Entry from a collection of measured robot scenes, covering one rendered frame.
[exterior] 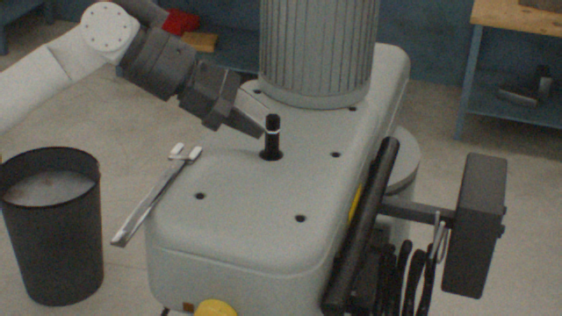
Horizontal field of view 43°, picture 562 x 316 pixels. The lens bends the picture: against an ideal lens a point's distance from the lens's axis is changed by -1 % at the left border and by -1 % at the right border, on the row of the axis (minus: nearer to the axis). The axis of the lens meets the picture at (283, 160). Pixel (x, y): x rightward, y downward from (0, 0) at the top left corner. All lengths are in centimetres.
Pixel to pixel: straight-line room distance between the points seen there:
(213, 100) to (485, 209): 56
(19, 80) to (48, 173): 260
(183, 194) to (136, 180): 336
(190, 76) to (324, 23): 25
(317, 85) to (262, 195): 27
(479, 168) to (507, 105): 357
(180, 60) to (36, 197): 249
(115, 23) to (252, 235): 33
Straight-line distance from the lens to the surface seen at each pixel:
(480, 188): 138
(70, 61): 107
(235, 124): 103
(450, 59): 555
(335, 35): 116
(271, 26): 120
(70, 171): 359
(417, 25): 548
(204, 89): 100
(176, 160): 107
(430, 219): 145
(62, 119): 505
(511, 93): 501
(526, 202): 449
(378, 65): 170
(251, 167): 106
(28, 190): 351
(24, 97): 101
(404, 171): 168
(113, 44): 98
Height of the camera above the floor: 248
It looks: 33 degrees down
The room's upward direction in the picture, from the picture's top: 3 degrees clockwise
